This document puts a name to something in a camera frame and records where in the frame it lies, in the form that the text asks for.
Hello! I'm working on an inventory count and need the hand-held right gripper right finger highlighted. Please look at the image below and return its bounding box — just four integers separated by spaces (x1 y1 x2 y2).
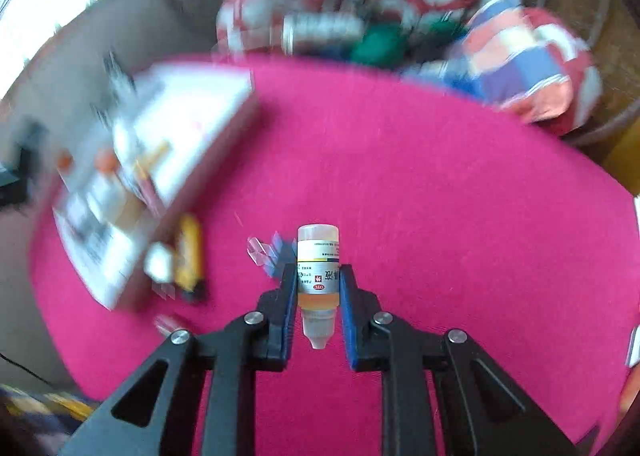
337 265 581 456

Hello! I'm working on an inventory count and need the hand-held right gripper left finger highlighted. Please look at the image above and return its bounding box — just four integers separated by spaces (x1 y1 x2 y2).
57 263 301 456

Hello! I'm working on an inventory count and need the small dropper bottle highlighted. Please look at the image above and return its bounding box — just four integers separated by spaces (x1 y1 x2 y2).
296 223 342 351

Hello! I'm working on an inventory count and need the yellow highlighter black cap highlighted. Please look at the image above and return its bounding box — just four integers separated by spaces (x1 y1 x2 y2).
172 213 208 304

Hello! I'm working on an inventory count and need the white storage box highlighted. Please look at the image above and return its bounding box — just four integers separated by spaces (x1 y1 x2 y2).
52 61 261 312

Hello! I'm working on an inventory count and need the clear plastic wrapper piece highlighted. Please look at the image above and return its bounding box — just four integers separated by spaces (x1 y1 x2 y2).
247 231 296 278

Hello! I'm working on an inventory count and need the pink tablecloth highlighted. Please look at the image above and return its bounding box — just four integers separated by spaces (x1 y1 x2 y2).
30 54 640 456

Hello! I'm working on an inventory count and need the green cloth bundle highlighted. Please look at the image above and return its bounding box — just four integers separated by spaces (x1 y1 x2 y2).
350 24 466 64

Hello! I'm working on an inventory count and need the white spray can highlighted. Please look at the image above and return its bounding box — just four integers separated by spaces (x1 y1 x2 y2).
282 11 366 54

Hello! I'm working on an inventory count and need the plaid checked bag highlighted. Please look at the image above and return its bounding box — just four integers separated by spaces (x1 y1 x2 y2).
415 0 576 112

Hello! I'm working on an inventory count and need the small red white printed bag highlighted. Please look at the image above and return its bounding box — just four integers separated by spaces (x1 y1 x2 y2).
520 9 603 137

